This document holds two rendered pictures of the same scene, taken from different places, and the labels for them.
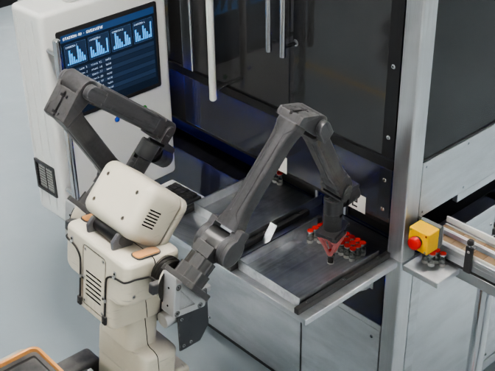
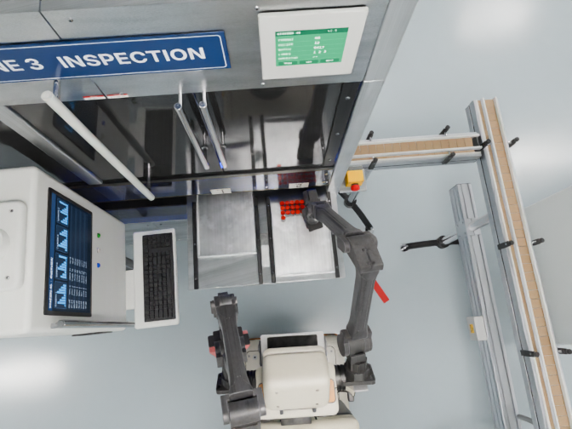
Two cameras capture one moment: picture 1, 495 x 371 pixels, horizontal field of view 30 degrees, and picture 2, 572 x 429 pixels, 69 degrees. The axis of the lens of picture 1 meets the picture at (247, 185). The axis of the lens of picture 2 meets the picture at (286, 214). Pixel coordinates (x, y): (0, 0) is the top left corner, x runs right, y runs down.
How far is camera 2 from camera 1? 2.13 m
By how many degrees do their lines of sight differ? 51
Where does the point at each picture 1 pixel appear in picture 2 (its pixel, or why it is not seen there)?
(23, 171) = not seen: outside the picture
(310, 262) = (300, 235)
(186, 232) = (216, 277)
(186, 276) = (364, 379)
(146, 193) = (325, 386)
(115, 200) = (300, 400)
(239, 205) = (363, 326)
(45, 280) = not seen: hidden behind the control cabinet
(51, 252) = not seen: hidden behind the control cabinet
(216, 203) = (201, 239)
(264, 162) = (368, 300)
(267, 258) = (278, 254)
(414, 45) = (362, 121)
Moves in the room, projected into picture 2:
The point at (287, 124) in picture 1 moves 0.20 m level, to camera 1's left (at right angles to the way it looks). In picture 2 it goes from (373, 273) to (333, 329)
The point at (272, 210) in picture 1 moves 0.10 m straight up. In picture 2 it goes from (235, 214) to (233, 208)
